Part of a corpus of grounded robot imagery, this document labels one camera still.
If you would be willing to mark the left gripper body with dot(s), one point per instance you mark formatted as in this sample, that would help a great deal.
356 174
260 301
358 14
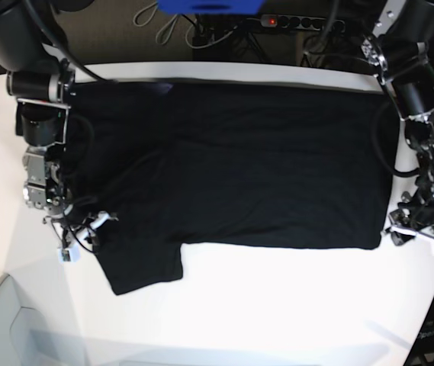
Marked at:
413 219

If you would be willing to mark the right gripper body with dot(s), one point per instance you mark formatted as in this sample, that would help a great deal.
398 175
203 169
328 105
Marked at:
72 234

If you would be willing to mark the black t-shirt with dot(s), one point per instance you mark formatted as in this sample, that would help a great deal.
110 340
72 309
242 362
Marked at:
248 165

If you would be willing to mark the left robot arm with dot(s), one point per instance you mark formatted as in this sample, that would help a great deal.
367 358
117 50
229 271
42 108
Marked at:
397 47

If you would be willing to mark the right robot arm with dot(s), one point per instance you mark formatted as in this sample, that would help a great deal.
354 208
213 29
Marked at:
40 76

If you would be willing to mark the white bin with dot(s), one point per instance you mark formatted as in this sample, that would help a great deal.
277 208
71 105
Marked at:
26 338

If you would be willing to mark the black power strip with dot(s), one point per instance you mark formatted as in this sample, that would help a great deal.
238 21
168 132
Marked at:
292 22

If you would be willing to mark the blue box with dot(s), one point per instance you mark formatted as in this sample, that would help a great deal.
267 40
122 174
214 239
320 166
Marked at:
210 6

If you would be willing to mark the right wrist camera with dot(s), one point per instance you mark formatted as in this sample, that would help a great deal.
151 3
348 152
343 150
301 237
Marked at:
69 255

